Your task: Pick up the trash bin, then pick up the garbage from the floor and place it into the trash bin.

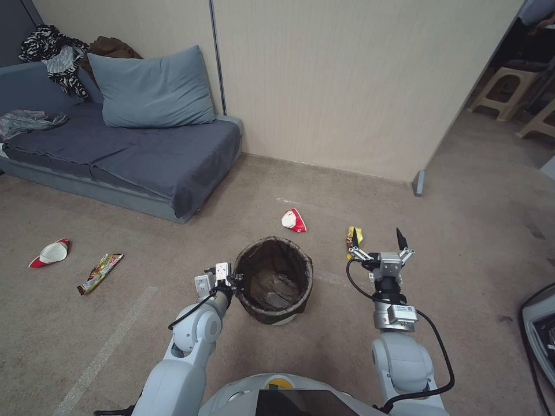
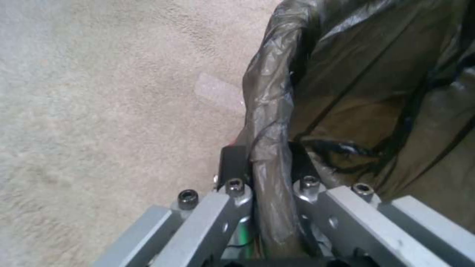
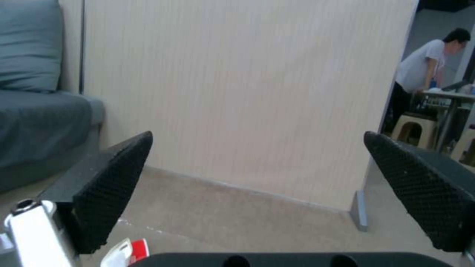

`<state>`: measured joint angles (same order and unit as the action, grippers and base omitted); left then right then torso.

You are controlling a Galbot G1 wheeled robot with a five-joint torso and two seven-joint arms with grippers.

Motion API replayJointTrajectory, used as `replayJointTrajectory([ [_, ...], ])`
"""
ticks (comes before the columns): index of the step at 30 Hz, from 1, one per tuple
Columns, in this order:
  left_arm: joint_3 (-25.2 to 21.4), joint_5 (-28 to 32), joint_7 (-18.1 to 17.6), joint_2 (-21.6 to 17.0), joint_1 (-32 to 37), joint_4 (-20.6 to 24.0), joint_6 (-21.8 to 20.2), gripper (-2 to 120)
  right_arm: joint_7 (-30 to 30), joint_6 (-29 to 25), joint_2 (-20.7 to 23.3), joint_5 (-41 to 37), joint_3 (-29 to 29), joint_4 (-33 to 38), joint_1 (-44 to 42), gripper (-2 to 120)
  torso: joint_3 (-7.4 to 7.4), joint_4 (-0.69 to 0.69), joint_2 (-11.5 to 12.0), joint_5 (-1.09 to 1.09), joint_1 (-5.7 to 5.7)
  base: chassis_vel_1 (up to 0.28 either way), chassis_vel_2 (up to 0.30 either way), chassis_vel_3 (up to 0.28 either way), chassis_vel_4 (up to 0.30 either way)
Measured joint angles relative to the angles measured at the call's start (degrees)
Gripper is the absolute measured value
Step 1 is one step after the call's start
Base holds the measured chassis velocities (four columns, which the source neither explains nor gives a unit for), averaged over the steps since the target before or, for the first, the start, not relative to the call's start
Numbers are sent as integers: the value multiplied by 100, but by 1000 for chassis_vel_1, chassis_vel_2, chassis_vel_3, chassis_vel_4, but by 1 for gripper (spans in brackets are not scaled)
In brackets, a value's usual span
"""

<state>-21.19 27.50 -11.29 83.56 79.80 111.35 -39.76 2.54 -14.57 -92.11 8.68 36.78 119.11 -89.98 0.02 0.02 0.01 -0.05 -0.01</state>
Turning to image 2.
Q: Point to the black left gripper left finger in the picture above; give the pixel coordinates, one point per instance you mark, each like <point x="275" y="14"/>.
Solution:
<point x="208" y="222"/>

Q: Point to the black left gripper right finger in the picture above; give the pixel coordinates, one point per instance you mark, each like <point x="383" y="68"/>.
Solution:
<point x="363" y="222"/>

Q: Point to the trash bin with dark liner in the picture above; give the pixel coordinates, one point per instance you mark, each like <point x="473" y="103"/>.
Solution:
<point x="356" y="91"/>

